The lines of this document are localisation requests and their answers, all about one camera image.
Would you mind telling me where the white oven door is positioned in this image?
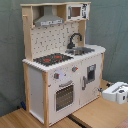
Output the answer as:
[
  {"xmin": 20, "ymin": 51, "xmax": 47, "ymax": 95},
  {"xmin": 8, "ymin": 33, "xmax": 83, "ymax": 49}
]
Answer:
[{"xmin": 48, "ymin": 75, "xmax": 80, "ymax": 125}]

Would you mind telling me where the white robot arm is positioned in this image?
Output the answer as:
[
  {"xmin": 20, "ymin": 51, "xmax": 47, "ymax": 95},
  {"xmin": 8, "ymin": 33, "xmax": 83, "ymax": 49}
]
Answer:
[{"xmin": 102, "ymin": 82, "xmax": 128, "ymax": 104}]

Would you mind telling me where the wooden toy kitchen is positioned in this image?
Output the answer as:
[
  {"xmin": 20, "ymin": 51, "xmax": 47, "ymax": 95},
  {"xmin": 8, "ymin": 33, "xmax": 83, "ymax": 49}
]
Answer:
[{"xmin": 22, "ymin": 2, "xmax": 105, "ymax": 127}]

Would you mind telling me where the right red oven knob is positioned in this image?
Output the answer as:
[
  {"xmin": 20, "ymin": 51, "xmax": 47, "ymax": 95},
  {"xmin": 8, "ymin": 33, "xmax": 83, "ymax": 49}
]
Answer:
[{"xmin": 71, "ymin": 66, "xmax": 79, "ymax": 73}]

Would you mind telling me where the red oven knob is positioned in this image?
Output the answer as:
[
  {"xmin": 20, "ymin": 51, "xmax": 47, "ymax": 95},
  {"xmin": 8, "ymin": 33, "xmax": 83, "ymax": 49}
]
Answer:
[
  {"xmin": 71, "ymin": 66, "xmax": 79, "ymax": 73},
  {"xmin": 54, "ymin": 73, "xmax": 60, "ymax": 79}
]

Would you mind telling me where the black toy stovetop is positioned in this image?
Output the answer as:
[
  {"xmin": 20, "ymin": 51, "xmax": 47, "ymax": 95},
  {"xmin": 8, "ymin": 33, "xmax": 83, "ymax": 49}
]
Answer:
[{"xmin": 34, "ymin": 53, "xmax": 70, "ymax": 66}]

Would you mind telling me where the left red oven knob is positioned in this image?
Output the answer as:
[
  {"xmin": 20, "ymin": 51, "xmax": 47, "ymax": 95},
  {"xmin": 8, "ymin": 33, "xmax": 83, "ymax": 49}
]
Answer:
[{"xmin": 54, "ymin": 73, "xmax": 60, "ymax": 79}]

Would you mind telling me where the silver toy sink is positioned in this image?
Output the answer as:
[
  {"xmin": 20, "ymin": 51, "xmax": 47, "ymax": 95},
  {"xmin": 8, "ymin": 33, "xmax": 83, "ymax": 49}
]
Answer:
[{"xmin": 65, "ymin": 47, "xmax": 95, "ymax": 55}]

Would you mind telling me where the black toy faucet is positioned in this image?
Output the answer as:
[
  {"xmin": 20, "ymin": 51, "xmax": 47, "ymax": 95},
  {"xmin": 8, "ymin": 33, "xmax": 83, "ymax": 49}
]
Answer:
[{"xmin": 66, "ymin": 32, "xmax": 83, "ymax": 50}]

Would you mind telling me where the grey range hood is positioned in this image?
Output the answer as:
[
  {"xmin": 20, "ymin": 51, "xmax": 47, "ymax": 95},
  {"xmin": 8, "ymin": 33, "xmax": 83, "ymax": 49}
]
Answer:
[{"xmin": 35, "ymin": 6, "xmax": 64, "ymax": 27}]

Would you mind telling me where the toy microwave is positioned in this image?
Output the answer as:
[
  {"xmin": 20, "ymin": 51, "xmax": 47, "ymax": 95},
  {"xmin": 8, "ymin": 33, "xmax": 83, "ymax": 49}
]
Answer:
[{"xmin": 67, "ymin": 3, "xmax": 90, "ymax": 21}]

